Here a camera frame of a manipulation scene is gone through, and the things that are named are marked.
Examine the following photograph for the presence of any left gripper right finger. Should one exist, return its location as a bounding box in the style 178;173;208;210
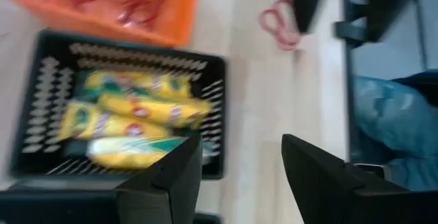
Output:
281;134;438;224

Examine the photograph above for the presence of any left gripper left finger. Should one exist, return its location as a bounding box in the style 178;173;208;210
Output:
0;135;203;224

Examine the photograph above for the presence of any yellow green crayon pack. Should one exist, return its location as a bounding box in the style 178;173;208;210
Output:
83;71;192;98
87;136;188;169
99;93;211;128
60;102;172;141

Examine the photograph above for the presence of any orange slotted plastic basket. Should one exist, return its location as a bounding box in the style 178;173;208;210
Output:
0;0;203;49

